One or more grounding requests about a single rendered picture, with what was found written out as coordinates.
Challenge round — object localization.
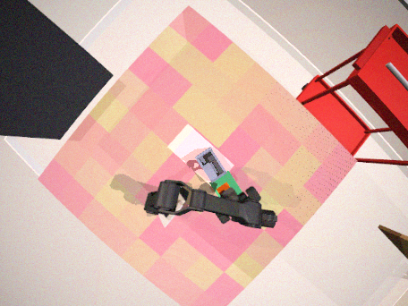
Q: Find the orange l-shaped part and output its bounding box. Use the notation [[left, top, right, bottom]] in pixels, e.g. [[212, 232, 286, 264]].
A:
[[217, 183, 230, 194]]

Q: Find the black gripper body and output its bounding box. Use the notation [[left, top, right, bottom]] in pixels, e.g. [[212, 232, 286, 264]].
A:
[[216, 187, 261, 224]]

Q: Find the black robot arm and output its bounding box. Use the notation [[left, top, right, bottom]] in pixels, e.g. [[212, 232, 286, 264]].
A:
[[144, 180, 277, 229]]

